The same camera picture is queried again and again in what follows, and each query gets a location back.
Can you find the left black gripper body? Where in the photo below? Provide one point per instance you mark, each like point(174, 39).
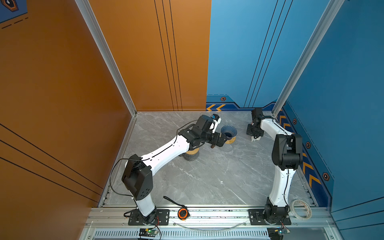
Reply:
point(212, 139)

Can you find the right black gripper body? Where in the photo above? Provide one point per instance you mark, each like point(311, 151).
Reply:
point(251, 130)

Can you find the wooden ring holder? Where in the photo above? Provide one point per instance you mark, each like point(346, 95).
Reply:
point(194, 152)
point(230, 141)

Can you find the blue ribbed dripper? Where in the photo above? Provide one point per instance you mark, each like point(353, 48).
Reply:
point(229, 129)

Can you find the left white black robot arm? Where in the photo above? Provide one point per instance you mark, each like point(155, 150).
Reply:
point(140, 170)

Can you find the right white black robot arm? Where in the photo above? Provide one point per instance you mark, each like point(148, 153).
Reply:
point(287, 156)

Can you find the grey glass carafe mug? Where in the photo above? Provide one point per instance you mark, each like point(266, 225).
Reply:
point(190, 157)

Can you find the orange black tape measure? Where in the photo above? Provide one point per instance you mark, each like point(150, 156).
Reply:
point(183, 212)

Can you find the clear tape roll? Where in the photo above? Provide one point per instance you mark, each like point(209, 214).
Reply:
point(301, 210)

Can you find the circuit board right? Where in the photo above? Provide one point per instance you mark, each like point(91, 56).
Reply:
point(277, 233)

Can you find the green circuit board left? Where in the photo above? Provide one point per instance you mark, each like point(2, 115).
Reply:
point(148, 234)

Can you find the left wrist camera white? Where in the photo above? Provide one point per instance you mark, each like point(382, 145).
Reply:
point(216, 121)

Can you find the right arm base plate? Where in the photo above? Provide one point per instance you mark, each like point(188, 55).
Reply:
point(257, 218)

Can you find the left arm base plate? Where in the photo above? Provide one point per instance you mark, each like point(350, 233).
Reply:
point(159, 217)

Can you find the aluminium rail front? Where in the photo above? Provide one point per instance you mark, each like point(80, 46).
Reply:
point(205, 217)

